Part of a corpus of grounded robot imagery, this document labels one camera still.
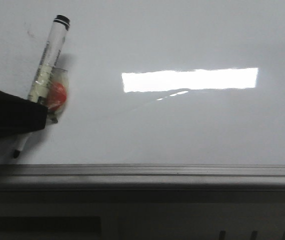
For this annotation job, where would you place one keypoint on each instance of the white black whiteboard marker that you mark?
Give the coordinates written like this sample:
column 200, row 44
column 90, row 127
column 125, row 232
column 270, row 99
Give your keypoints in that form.
column 43, row 78

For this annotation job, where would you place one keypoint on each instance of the white whiteboard with aluminium frame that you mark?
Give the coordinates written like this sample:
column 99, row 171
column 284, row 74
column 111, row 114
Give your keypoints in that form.
column 163, row 94

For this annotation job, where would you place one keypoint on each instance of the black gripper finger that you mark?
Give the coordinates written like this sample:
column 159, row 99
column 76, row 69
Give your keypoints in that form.
column 20, row 116

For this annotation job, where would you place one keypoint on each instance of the red magnet taped to marker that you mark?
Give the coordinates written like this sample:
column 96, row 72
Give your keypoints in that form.
column 58, row 95

